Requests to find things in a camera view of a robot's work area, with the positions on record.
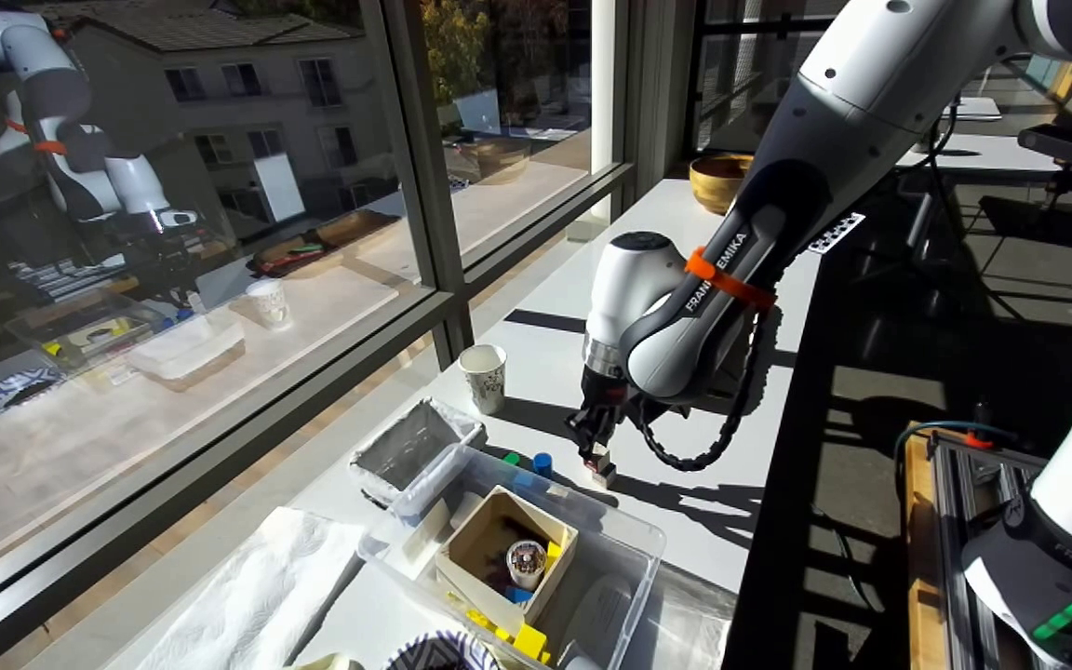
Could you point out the white plastic bag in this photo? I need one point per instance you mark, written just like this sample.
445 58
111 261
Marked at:
251 599

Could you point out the small open wooden box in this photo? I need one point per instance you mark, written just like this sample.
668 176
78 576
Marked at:
487 544

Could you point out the plain wooden toy cube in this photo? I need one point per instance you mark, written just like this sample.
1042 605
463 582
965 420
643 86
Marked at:
606 483

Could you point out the green tape piece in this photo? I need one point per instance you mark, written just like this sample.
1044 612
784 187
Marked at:
1063 620

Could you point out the wooden plank beside robot base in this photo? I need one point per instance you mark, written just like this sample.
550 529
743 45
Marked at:
928 560

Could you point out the clear plastic storage bin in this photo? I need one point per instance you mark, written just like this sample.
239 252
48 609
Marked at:
612 582

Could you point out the wooden cube with number six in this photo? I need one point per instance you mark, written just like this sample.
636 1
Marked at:
559 491

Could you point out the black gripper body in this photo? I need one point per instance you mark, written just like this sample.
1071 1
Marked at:
606 400

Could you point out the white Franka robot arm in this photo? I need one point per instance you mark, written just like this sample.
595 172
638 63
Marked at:
883 86

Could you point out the green toy cylinder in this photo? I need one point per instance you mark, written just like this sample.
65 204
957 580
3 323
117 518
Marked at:
513 460

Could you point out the round wooden bowl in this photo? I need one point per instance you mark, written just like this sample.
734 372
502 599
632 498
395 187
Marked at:
718 185

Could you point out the paper cup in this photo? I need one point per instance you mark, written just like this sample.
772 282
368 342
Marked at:
483 379

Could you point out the dark patterned paper liner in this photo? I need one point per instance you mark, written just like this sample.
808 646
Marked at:
445 652

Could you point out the corner window post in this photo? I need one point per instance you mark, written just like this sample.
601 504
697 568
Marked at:
643 77

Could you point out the flat clear plastic lid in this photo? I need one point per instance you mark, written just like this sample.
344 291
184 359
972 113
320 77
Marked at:
697 623

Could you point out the yellow toy block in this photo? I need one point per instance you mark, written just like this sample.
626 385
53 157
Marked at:
518 638

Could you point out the dark window sill rail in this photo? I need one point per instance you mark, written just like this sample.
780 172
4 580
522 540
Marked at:
251 460

